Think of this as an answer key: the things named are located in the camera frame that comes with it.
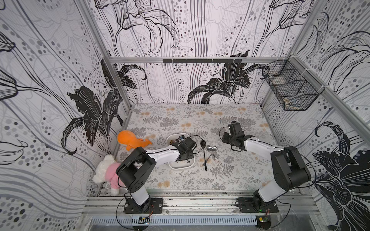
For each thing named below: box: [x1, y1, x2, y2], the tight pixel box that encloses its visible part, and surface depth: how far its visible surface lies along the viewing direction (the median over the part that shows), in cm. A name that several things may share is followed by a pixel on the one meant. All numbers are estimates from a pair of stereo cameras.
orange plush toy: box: [117, 129, 153, 152], surface depth 95 cm
